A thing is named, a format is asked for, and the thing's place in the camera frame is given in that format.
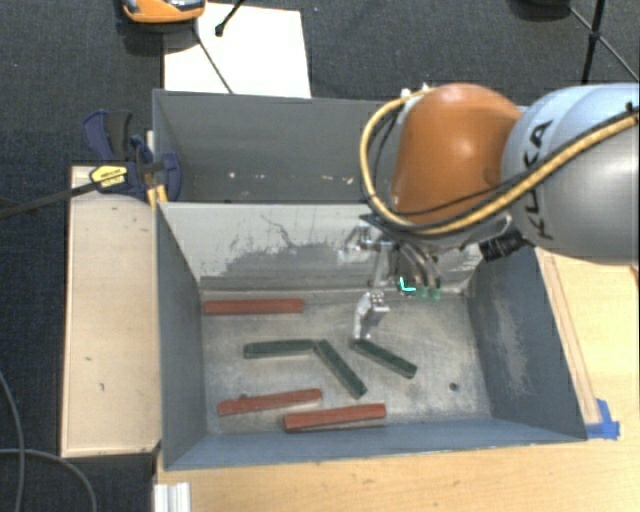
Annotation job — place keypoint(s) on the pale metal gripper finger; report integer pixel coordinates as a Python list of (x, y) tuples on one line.
[(365, 320), (357, 242)]

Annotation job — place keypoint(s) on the dark green flat block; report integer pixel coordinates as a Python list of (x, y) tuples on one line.
[(341, 370), (277, 348), (385, 359)]

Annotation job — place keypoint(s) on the red-brown flat block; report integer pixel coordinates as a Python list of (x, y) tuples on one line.
[(335, 417), (252, 306), (270, 401)]

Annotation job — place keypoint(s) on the grey metal bin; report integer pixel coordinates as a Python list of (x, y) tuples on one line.
[(280, 150)]

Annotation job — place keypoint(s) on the pale wood board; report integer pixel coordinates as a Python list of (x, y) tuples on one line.
[(110, 320)]

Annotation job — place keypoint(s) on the black cylinder on white bracket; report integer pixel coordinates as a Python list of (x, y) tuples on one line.
[(502, 246)]

